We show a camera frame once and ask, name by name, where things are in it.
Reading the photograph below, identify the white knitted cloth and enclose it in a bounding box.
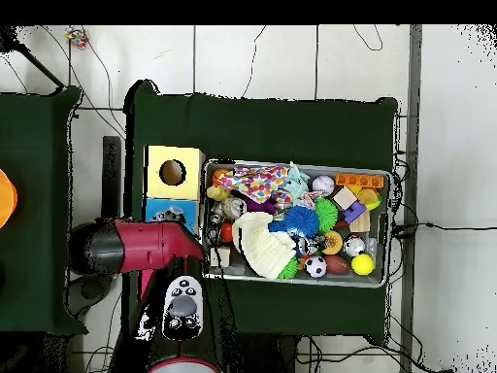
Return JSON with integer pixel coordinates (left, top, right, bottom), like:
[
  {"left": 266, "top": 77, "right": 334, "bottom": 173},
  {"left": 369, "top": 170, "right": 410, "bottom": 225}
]
[{"left": 232, "top": 211, "right": 298, "bottom": 280}]

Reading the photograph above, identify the blue spiky ball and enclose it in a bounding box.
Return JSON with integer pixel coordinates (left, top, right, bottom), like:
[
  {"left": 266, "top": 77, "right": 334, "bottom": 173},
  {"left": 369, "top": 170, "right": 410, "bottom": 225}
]
[{"left": 282, "top": 205, "right": 321, "bottom": 238}]

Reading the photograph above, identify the clear plastic bottle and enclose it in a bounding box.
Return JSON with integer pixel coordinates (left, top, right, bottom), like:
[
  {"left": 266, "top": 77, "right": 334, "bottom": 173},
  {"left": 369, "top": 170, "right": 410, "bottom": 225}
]
[{"left": 154, "top": 205, "right": 188, "bottom": 224}]

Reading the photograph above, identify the wooden box with three holes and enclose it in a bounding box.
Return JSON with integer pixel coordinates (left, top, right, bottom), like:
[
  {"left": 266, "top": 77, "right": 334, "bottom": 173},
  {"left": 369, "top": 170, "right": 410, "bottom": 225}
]
[{"left": 139, "top": 145, "right": 207, "bottom": 300}]

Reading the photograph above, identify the polka dot cloth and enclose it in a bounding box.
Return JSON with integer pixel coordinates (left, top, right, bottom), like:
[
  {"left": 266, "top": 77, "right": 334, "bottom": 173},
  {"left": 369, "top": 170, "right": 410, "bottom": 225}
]
[{"left": 215, "top": 164, "right": 290, "bottom": 205}]

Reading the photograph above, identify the small white baseball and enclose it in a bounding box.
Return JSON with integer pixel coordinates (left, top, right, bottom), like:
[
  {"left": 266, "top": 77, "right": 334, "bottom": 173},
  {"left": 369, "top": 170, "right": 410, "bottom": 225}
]
[{"left": 312, "top": 174, "right": 336, "bottom": 197}]

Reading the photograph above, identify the green spiky ball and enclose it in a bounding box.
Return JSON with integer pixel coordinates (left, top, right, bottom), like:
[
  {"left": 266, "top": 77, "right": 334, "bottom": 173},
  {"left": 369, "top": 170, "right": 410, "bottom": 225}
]
[{"left": 314, "top": 200, "right": 340, "bottom": 233}]

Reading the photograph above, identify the small soccer ball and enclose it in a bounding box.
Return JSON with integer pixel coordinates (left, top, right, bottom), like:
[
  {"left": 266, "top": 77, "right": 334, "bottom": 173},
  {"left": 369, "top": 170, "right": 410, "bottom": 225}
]
[{"left": 305, "top": 255, "right": 328, "bottom": 279}]

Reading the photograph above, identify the plain wooden cube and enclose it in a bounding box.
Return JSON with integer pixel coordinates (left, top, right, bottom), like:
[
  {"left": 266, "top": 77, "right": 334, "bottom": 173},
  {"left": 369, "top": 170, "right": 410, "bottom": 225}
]
[{"left": 333, "top": 186, "right": 360, "bottom": 211}]

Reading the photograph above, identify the orange toy building block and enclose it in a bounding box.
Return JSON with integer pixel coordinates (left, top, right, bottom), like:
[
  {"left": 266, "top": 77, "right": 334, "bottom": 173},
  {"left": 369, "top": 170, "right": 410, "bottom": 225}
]
[{"left": 335, "top": 172, "right": 386, "bottom": 189}]

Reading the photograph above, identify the smooth yellow ball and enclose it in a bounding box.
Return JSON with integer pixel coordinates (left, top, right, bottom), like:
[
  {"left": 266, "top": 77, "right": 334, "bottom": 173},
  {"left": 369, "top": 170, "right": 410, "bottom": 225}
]
[{"left": 350, "top": 253, "right": 375, "bottom": 277}]

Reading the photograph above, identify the green cloth side table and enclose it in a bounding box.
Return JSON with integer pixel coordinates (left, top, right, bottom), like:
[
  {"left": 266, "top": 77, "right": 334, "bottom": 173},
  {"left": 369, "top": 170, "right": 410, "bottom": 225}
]
[{"left": 0, "top": 85, "right": 85, "bottom": 335}]

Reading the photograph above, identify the small colourful floor toy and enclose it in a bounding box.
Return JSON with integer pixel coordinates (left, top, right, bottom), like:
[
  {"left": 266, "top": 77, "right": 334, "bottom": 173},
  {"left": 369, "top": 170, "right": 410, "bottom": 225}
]
[{"left": 65, "top": 26, "right": 90, "bottom": 50}]

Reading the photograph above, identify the orange round object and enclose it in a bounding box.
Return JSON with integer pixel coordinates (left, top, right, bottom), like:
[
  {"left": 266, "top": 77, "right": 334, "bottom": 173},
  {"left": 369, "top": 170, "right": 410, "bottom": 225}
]
[{"left": 0, "top": 169, "right": 18, "bottom": 229}]

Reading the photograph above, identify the clear wire mesh bin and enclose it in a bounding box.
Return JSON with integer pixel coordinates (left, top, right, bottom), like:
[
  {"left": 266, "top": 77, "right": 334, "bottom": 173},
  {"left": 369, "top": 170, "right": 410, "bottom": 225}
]
[{"left": 197, "top": 158, "right": 392, "bottom": 288}]

